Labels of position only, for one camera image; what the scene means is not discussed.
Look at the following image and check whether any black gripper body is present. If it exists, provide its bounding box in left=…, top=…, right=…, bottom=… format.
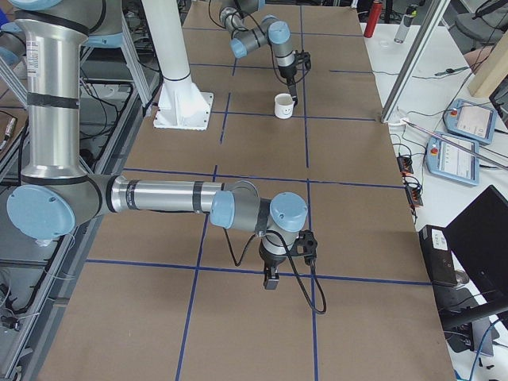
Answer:
left=259, top=243, right=286, bottom=273
left=278, top=65, right=297, bottom=83

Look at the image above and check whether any far teach pendant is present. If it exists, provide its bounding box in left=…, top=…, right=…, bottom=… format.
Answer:
left=444, top=98, right=497, bottom=145

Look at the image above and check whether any grey water bottle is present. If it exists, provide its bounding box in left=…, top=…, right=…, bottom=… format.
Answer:
left=394, top=4, right=418, bottom=44

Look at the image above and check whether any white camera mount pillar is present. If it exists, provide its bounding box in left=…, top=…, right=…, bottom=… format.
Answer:
left=142, top=0, right=214, bottom=131

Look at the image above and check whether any black box device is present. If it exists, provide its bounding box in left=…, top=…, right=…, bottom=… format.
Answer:
left=418, top=225, right=457, bottom=287

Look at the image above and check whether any aluminium frame post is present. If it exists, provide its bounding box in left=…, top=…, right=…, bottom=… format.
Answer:
left=380, top=0, right=450, bottom=123

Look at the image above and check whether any white smiley face mug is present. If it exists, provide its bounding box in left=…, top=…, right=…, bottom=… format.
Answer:
left=274, top=93, right=294, bottom=120

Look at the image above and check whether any black laptop computer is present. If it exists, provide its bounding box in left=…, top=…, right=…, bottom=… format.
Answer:
left=444, top=185, right=508, bottom=301

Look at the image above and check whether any near teach pendant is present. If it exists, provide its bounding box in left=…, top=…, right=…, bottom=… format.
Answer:
left=426, top=133, right=479, bottom=186

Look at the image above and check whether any red bottle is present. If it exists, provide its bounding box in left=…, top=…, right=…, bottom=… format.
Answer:
left=364, top=0, right=383, bottom=38

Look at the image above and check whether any reacher grabber stick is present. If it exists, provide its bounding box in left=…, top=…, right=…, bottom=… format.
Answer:
left=388, top=118, right=507, bottom=171

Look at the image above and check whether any teach pendant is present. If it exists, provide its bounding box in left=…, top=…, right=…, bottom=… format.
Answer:
left=426, top=133, right=479, bottom=186
left=444, top=98, right=497, bottom=145

